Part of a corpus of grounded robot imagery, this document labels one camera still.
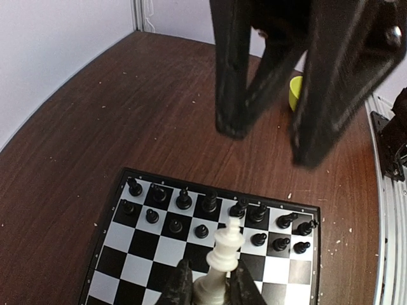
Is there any black queen piece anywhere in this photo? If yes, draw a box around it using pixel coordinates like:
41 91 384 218
201 190 217 214

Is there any aluminium front rail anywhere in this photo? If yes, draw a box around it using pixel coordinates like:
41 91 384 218
365 95 406 304

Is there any black rook piece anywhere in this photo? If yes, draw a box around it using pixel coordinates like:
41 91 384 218
296 219 319 236

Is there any right aluminium frame post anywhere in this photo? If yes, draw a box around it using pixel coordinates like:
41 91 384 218
131 0 144 32

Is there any black king piece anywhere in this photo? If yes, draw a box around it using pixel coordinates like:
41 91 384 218
229 198 249 219

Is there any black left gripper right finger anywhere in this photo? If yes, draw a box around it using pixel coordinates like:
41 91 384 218
229 259 266 305

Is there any yellow-green bowl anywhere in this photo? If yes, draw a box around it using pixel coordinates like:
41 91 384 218
289 76 303 112

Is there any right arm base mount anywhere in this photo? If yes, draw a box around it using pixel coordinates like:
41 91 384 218
370 111 406 182

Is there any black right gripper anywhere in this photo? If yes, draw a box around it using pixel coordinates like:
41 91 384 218
210 1 404 168

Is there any black white chessboard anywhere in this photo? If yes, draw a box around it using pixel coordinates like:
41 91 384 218
79 168 321 304

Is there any white king piece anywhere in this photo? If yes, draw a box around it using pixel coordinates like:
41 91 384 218
193 217 245 304

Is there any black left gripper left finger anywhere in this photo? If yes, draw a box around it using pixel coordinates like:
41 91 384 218
156 259 193 305

